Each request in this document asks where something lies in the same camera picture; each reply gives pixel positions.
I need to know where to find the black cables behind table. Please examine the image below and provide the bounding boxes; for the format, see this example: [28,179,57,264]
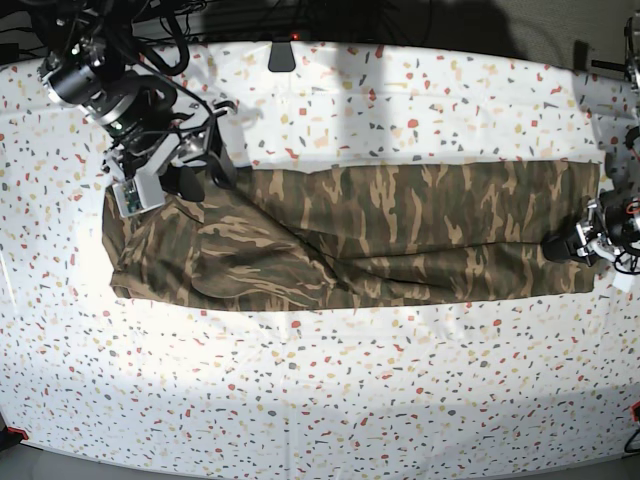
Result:
[104,0,436,44]

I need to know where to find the orange clamp right corner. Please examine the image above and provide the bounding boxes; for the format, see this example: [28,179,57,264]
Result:
[631,402,640,423]

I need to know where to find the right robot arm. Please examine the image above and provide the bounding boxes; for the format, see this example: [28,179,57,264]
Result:
[29,1,237,216]

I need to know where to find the orange clamp corner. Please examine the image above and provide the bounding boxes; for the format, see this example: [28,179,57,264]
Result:
[631,402,640,423]
[6,427,28,443]

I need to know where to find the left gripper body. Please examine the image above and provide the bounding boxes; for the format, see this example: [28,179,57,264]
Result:
[575,196,639,263]

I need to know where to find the black stand right background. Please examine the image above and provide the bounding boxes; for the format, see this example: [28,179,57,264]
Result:
[591,11,639,89]

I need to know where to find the orange clamp left corner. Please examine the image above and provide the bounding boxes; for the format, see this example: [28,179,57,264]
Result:
[6,427,28,443]

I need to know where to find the camouflage T-shirt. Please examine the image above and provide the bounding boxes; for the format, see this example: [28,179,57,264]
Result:
[102,159,600,312]

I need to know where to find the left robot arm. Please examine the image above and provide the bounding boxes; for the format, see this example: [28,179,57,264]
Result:
[542,11,639,293]

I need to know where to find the terrazzo pattern table cloth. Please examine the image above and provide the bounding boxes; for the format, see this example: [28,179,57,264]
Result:
[1,43,639,479]

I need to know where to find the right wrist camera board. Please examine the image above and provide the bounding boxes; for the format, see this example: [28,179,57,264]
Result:
[112,171,165,218]

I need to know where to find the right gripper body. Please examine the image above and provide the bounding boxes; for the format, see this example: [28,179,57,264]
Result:
[102,94,223,175]

